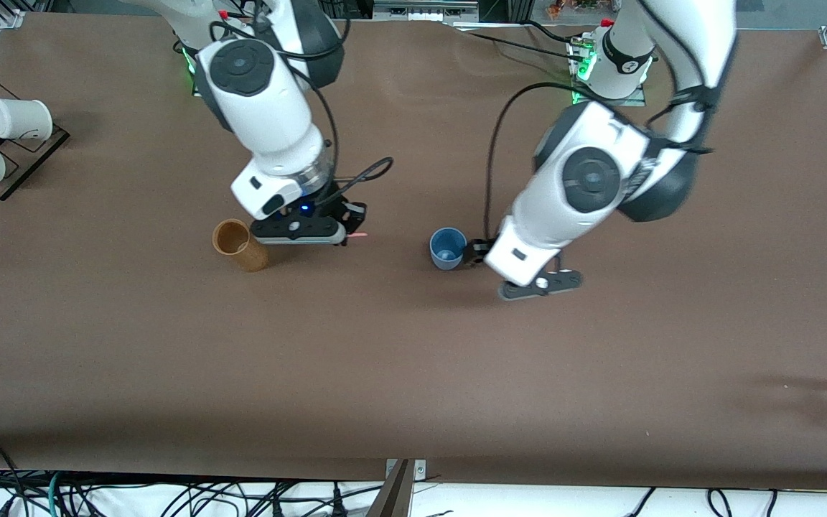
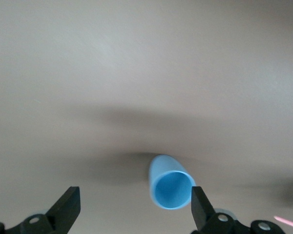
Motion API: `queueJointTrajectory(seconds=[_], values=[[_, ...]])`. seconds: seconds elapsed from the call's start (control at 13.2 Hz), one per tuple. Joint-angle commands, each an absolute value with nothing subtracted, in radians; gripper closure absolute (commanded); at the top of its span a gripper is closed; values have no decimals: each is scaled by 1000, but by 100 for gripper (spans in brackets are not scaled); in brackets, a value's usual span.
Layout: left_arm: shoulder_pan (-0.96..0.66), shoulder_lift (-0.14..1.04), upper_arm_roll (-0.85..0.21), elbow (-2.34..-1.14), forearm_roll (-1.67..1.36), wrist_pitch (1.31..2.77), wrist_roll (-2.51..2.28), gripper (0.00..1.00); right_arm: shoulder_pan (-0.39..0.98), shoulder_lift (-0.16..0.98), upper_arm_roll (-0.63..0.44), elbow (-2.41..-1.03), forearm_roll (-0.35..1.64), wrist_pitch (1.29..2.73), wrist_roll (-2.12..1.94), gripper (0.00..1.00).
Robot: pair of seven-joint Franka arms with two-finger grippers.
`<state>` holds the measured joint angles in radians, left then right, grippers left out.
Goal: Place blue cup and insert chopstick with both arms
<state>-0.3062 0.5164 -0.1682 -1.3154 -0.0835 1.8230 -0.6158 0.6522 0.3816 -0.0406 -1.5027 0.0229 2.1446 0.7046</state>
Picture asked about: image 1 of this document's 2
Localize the blue cup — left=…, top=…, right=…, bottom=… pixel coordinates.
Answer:
left=429, top=228, right=469, bottom=271

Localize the brown wooden cup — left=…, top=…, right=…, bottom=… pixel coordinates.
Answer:
left=212, top=218, right=271, bottom=273

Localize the dark acrylic cup rack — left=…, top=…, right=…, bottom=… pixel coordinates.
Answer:
left=0, top=75, right=70, bottom=202

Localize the white cup with print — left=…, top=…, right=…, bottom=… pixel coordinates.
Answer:
left=0, top=98, right=53, bottom=141

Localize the grey metal box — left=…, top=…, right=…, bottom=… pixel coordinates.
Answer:
left=373, top=0, right=480, bottom=22

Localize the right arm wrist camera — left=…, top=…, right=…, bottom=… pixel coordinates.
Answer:
left=251, top=215, right=347, bottom=246

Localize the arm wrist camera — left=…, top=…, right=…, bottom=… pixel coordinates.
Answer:
left=251, top=215, right=347, bottom=246
left=497, top=269, right=584, bottom=301

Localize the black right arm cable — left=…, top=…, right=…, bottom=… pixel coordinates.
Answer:
left=209, top=14, right=394, bottom=216

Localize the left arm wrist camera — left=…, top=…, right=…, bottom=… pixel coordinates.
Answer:
left=497, top=269, right=584, bottom=301

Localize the long black base cable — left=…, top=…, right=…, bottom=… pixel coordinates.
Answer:
left=465, top=30, right=588, bottom=64

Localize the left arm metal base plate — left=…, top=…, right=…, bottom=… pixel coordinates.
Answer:
left=570, top=39, right=648, bottom=107

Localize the metal table edge bracket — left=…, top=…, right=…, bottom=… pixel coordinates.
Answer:
left=385, top=459, right=427, bottom=480

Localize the short black base cable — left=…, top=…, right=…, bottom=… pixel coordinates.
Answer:
left=525, top=20, right=578, bottom=45

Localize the brown angled post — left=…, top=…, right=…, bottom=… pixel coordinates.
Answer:
left=365, top=460, right=415, bottom=517

